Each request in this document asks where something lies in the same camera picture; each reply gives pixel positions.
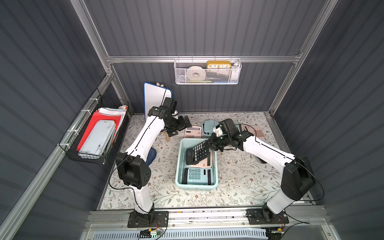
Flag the mint green storage box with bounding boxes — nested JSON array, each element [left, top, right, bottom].
[[175, 139, 219, 191]]

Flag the black calculator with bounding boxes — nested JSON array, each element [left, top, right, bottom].
[[186, 141, 210, 166], [181, 168, 188, 185]]

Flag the teal calculator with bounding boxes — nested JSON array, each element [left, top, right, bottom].
[[187, 168, 212, 186]]

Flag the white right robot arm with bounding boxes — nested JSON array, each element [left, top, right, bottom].
[[204, 131, 317, 223]]

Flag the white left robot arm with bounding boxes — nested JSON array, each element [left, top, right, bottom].
[[116, 107, 192, 215]]

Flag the mint green calculator upside down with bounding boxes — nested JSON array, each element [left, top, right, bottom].
[[202, 120, 219, 138]]

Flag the blue framed whiteboard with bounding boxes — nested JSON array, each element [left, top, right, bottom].
[[144, 83, 173, 121]]

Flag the navy blue glasses case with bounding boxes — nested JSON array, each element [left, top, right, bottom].
[[146, 147, 157, 166]]

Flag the white tape roll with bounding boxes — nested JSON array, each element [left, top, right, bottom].
[[186, 66, 206, 81]]

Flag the white papers in basket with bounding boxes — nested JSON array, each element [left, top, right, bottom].
[[96, 105, 129, 138]]

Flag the yellow clock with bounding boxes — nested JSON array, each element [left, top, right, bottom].
[[207, 60, 232, 69]]

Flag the red folder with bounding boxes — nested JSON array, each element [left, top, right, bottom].
[[76, 108, 125, 156]]

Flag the light grey pencil case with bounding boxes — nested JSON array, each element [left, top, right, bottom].
[[78, 120, 116, 159]]

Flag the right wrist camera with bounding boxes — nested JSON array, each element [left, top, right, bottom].
[[213, 119, 240, 137]]

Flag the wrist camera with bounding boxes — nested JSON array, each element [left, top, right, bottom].
[[162, 97, 177, 115], [213, 119, 240, 137]]

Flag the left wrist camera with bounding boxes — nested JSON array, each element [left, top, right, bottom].
[[162, 97, 177, 115]]

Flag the white wire wall basket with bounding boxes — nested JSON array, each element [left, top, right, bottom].
[[174, 58, 243, 85]]

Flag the black wire side basket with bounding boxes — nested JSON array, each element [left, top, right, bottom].
[[59, 94, 130, 165]]

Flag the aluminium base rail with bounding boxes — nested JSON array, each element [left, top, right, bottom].
[[80, 205, 341, 240]]

